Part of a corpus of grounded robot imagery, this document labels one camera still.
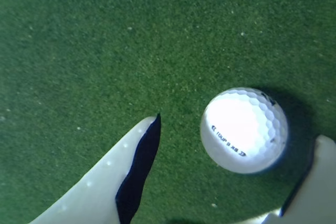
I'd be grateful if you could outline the white gripper finger with navy pad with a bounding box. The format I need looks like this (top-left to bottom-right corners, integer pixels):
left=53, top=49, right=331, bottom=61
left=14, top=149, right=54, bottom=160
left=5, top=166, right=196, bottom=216
left=28, top=113, right=162, bottom=224
left=259, top=134, right=336, bottom=224

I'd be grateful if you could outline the long green artificial turf mat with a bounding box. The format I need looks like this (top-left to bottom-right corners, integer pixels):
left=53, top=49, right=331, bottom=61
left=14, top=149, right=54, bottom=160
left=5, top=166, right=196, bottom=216
left=0, top=0, right=336, bottom=224

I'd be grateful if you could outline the white golf ball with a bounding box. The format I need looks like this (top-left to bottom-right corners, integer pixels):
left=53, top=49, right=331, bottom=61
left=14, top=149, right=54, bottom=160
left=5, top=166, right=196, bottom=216
left=200, top=87, right=289, bottom=175

